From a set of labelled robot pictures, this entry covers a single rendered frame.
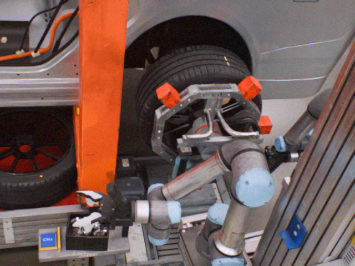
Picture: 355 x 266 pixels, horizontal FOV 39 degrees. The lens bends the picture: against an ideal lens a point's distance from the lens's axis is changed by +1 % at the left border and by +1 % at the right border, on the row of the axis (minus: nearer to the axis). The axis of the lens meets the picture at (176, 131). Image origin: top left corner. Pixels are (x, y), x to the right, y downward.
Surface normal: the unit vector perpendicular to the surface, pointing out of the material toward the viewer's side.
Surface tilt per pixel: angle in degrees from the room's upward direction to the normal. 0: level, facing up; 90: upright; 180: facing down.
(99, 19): 90
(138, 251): 0
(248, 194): 83
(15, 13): 54
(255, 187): 83
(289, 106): 0
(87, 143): 90
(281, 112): 0
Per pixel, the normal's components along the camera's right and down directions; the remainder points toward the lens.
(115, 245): 0.14, -0.72
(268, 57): 0.21, 0.69
